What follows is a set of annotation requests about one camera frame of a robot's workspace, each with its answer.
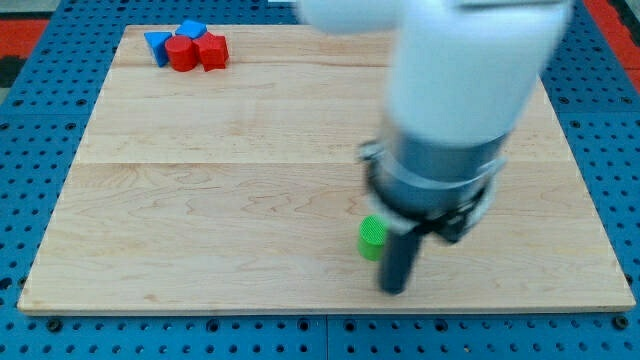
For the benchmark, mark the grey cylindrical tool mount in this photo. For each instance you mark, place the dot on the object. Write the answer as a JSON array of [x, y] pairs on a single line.
[[411, 180]]

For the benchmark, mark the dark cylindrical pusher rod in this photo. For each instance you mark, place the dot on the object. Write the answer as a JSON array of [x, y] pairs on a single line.
[[400, 251]]

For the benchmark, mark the green cylinder block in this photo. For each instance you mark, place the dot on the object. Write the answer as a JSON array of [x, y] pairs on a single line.
[[372, 233]]

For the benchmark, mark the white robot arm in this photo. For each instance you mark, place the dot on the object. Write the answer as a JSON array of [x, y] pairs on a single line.
[[461, 74]]

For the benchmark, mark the red star block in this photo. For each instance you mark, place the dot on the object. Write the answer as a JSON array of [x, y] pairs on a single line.
[[212, 51]]

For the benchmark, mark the wooden board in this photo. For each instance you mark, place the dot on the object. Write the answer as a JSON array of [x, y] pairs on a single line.
[[238, 192]]

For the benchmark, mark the red cylinder block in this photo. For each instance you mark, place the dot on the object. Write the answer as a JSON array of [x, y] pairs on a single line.
[[181, 53]]

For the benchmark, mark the blue cube block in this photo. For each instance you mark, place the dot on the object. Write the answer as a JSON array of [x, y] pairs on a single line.
[[191, 29]]

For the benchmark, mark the blue triangle block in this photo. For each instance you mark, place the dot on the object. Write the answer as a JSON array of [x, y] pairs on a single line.
[[156, 43]]

